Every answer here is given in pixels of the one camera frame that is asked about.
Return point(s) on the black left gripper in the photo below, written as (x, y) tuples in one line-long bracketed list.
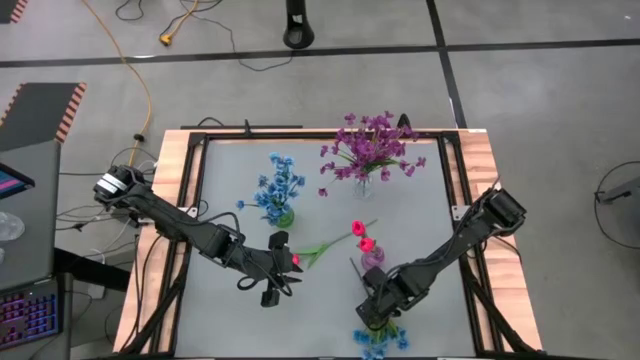
[(260, 267)]

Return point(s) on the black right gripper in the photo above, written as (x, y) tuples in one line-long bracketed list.
[(400, 295)]

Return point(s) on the blue artificial flower bunch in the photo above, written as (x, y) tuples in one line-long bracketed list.
[(362, 337), (275, 192)]

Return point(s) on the purple artificial flower bunch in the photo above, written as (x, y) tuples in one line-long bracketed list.
[(350, 172), (372, 142)]

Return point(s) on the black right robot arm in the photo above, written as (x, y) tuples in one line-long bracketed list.
[(465, 235)]

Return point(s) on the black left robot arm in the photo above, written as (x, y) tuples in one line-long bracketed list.
[(165, 225)]

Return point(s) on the pink glass vase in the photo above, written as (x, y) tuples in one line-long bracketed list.
[(375, 260)]

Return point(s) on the green glass vase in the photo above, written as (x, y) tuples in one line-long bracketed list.
[(286, 219)]

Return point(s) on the clear glass vase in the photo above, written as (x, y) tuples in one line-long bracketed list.
[(363, 190)]

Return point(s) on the black desk leg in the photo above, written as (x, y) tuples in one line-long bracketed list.
[(90, 270)]

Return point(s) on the black round stand base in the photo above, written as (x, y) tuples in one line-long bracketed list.
[(298, 35)]

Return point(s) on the grey side desk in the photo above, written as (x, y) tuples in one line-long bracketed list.
[(40, 225)]

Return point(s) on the backlit black keyboard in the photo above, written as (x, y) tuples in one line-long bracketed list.
[(30, 315)]

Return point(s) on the clear glass object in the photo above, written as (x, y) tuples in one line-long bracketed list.
[(10, 227)]

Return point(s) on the grey stand foot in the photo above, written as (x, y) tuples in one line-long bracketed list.
[(625, 192)]

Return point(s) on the laptop screen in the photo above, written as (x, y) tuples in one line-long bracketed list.
[(12, 182)]

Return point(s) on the black striped floor mat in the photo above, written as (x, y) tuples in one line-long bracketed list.
[(35, 115), (7, 10)]

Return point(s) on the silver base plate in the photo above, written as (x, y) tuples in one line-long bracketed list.
[(457, 212)]

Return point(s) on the black metal table frame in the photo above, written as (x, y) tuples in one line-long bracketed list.
[(280, 135)]

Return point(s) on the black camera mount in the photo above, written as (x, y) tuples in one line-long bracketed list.
[(404, 122)]

